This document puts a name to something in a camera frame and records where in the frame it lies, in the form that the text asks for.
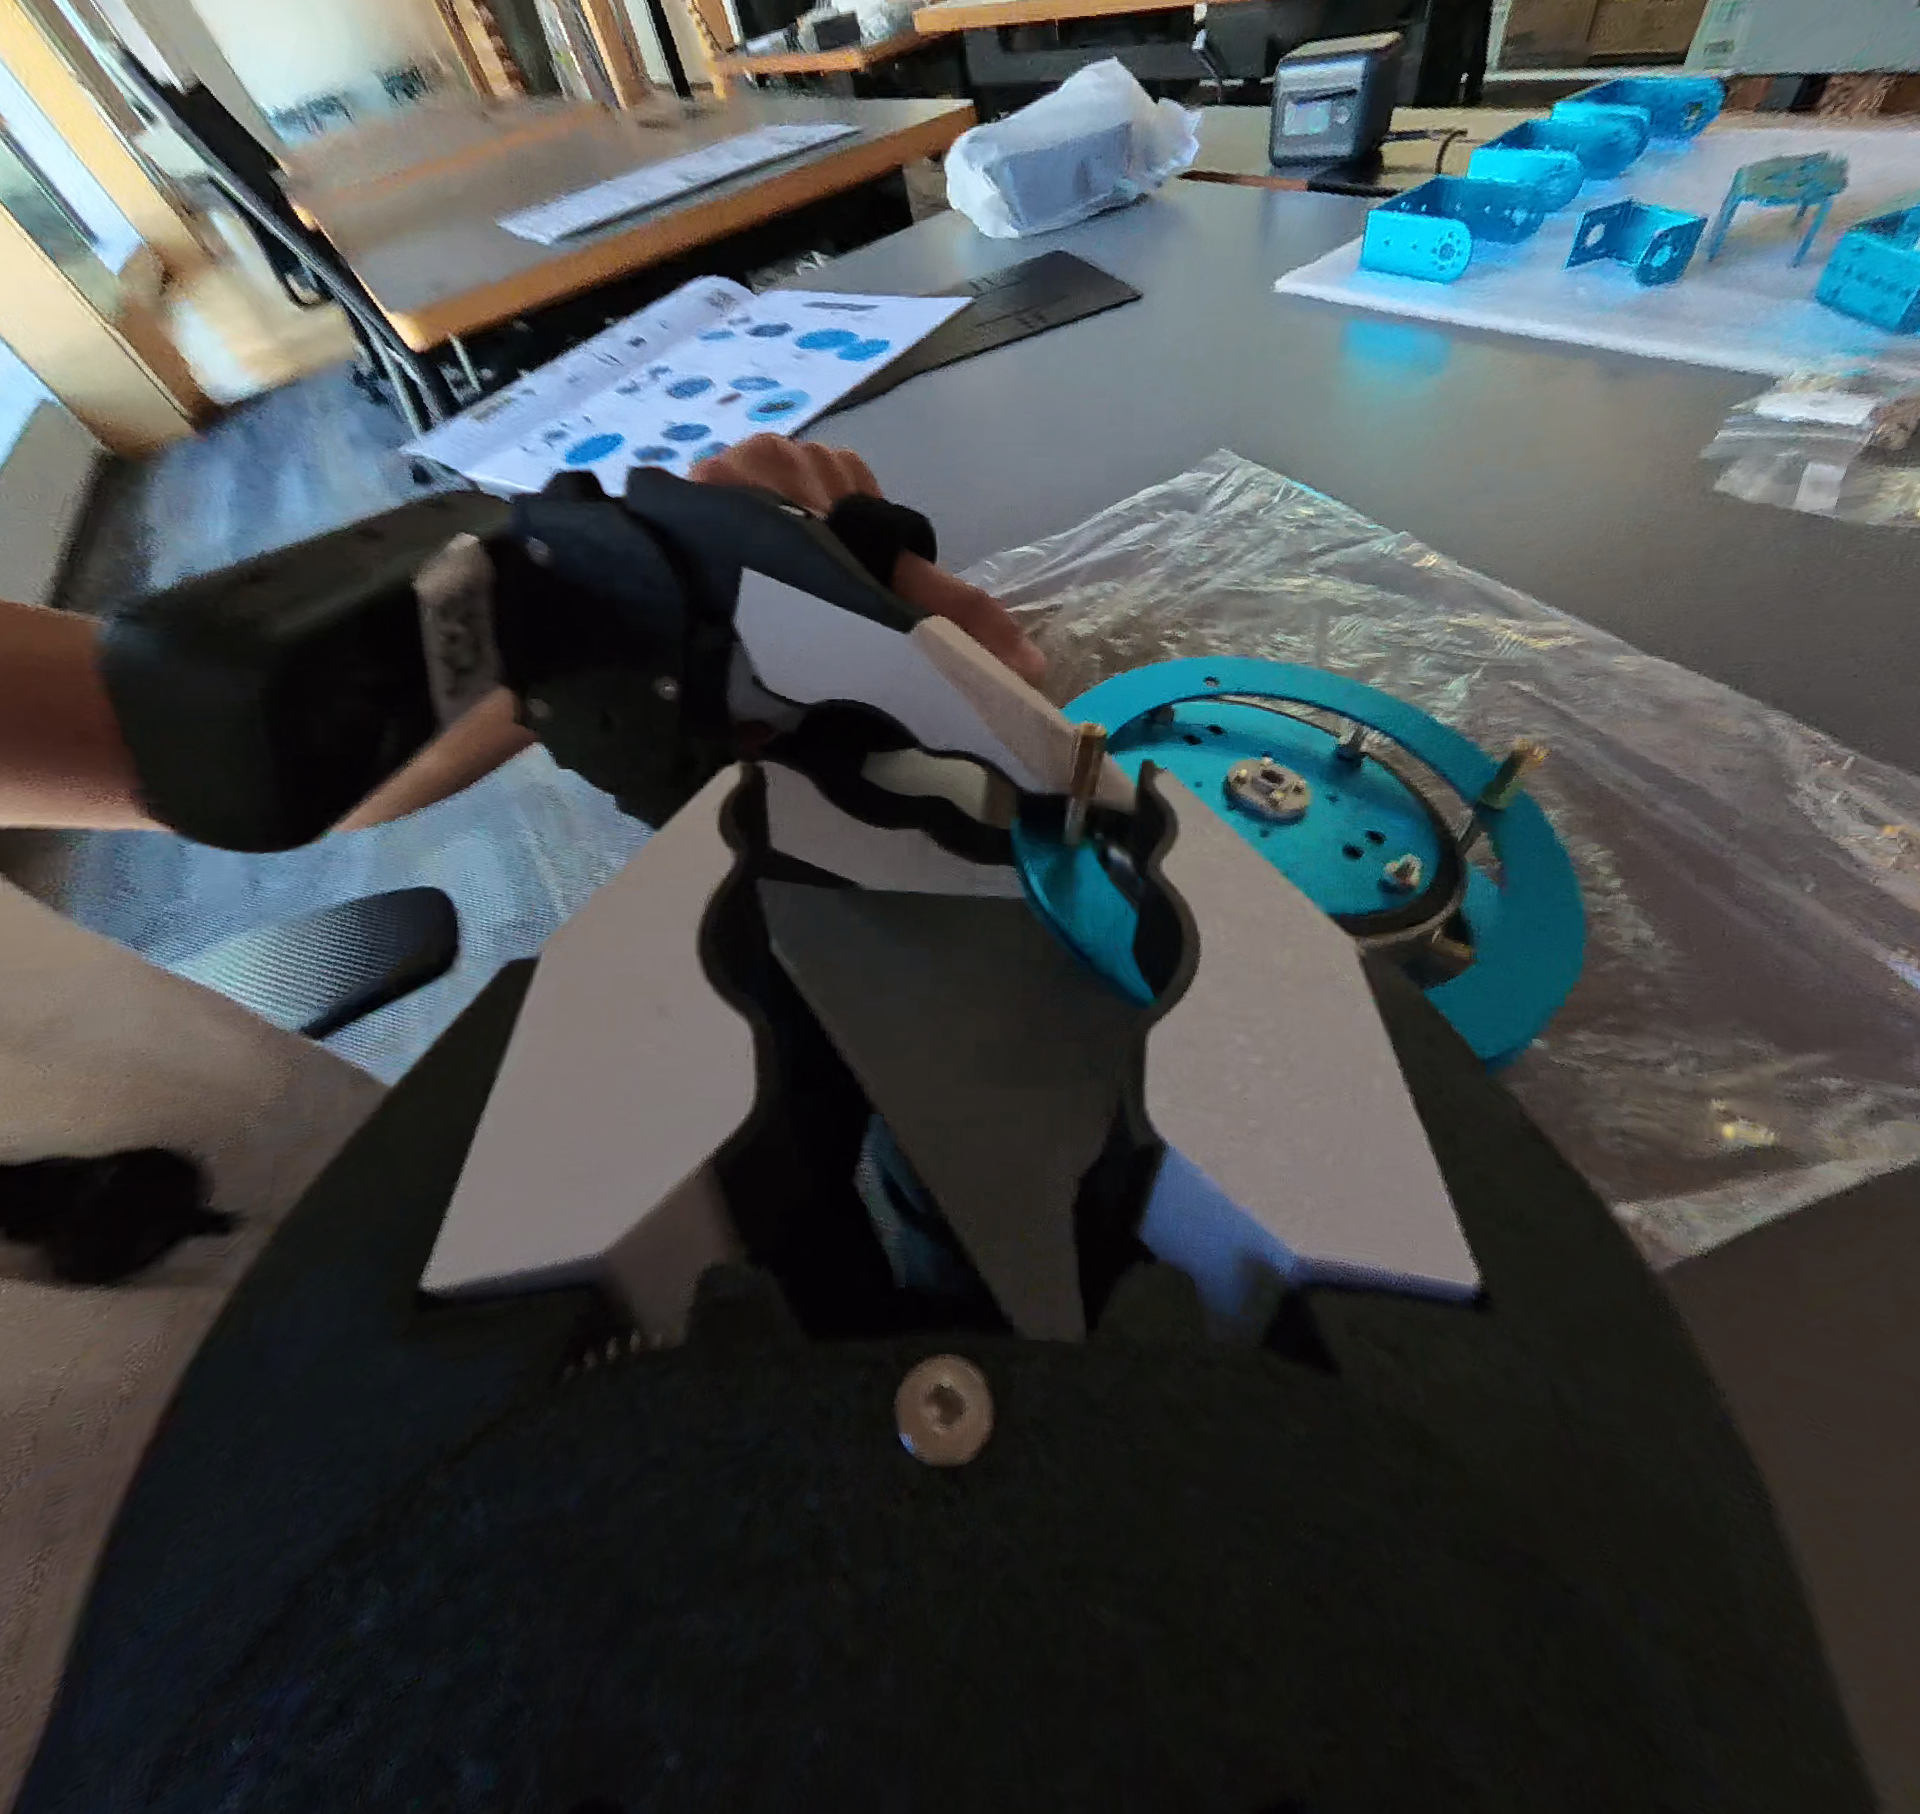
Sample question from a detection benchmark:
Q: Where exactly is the black flat plate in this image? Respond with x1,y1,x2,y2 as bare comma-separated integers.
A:
839,249,1143,395

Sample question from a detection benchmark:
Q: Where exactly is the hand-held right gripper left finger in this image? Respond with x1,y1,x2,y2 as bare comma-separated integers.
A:
421,761,783,1334

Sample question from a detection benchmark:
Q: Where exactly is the dark box with pale label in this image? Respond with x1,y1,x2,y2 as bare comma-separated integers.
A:
1271,32,1407,169

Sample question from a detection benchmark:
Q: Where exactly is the person's beige shirt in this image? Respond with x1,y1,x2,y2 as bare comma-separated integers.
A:
0,885,393,1750

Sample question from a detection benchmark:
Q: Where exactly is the person's left hand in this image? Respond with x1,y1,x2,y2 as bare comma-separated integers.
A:
685,435,1049,688

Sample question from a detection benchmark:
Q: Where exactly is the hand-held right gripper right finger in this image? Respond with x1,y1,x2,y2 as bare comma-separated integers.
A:
1118,761,1483,1325

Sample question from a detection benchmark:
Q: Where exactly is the set of blue metal parts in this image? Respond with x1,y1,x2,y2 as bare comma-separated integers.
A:
1363,77,1920,337

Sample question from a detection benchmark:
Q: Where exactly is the blue round metal turntable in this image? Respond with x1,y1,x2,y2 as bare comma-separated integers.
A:
1017,655,1584,1063

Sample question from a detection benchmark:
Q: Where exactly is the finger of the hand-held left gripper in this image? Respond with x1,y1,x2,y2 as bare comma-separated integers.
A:
752,745,1036,897
738,566,1134,814

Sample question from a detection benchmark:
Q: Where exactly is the grey desk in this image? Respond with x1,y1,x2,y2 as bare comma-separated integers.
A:
752,104,1920,1814

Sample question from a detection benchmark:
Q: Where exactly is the white flat tray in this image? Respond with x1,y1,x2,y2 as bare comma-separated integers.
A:
1271,118,1920,381

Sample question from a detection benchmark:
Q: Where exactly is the long white paper sheet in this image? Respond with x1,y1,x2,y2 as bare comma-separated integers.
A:
495,120,859,246

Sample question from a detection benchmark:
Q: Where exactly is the black office chair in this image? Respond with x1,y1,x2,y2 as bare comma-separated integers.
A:
134,77,485,428

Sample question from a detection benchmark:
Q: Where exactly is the pile of clear hardware bags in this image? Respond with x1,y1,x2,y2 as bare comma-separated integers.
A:
1699,369,1920,522

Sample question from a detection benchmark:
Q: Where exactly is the white wrapped package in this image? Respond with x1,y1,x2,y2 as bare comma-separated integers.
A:
949,58,1203,240

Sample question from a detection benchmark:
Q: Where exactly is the printed instruction sheet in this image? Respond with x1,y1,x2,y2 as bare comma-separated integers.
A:
401,274,970,490

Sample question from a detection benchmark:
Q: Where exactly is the clear plastic bag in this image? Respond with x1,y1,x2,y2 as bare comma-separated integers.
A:
961,448,1920,1265

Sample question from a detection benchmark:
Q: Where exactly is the black chair armrest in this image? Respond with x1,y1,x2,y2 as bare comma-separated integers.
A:
200,885,459,1044

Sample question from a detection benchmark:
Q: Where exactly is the wood-edged side table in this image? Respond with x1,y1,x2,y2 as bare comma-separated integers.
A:
284,96,970,353

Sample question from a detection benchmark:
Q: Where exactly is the yellow pillar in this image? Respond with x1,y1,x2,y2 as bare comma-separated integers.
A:
0,200,207,454

